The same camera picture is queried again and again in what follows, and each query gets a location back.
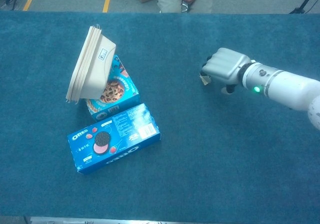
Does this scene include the metal table frame rail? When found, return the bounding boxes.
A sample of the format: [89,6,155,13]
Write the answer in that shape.
[24,216,161,224]

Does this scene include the blue Oreo box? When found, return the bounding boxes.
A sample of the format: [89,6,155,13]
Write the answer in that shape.
[66,103,161,175]

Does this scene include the gold binder clip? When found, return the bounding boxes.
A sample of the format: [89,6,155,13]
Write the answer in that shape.
[199,71,211,86]

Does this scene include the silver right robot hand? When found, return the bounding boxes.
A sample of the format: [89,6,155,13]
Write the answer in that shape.
[199,47,252,95]

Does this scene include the beige lidded lunch box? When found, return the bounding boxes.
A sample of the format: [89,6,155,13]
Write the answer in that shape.
[65,25,118,105]

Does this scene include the blue felt table cloth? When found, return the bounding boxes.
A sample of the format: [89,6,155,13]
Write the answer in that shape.
[0,10,320,221]

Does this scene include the light blue cookie box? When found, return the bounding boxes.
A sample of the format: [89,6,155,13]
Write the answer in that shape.
[84,54,141,122]

